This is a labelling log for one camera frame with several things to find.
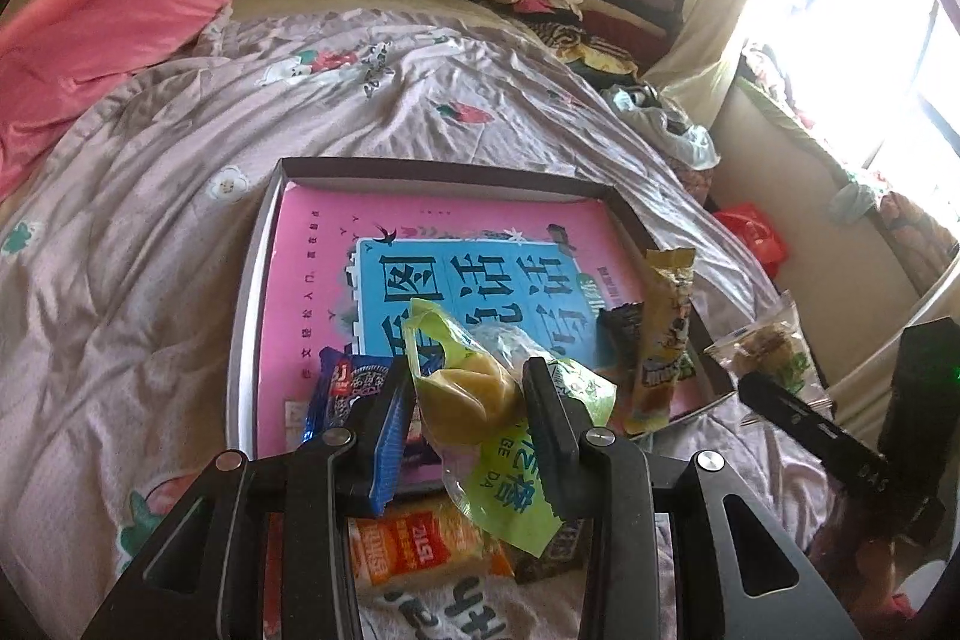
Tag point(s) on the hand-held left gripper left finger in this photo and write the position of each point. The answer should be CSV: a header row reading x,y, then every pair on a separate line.
x,y
390,437

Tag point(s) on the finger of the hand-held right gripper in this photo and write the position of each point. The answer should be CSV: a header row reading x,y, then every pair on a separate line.
x,y
810,434

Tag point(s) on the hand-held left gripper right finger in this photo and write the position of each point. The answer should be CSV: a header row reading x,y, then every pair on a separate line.
x,y
547,437

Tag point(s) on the blue cookie packet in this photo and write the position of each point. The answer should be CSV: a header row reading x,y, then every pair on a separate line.
x,y
337,385

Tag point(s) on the bright green pastry packet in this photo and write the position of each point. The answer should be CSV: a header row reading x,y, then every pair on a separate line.
x,y
465,407

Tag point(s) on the clear green-print pastry packet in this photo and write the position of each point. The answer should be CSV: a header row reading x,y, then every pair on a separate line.
x,y
765,347

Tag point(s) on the orange and yellow cracker packet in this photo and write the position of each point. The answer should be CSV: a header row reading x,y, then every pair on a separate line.
x,y
420,542

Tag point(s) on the dark patterned snack packet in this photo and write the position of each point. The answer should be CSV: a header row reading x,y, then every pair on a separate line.
x,y
555,554

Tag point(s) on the tall yellow snack packet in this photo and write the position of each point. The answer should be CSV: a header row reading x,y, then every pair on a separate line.
x,y
664,347

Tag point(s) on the person's right hand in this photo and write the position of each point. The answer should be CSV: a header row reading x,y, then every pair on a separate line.
x,y
862,557

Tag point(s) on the pink and blue book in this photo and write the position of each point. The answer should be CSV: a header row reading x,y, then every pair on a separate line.
x,y
322,280

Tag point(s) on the red plastic bag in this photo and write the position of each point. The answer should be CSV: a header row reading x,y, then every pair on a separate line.
x,y
754,239

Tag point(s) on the grey crumpled cloth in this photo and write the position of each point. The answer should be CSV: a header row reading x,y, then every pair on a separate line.
x,y
859,201

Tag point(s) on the printed strawberry blanket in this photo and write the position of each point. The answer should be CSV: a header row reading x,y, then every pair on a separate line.
x,y
150,220

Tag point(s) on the white plastic bag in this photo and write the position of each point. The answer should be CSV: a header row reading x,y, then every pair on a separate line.
x,y
675,130

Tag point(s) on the pink quilt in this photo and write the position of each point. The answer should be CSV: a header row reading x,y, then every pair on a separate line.
x,y
97,25

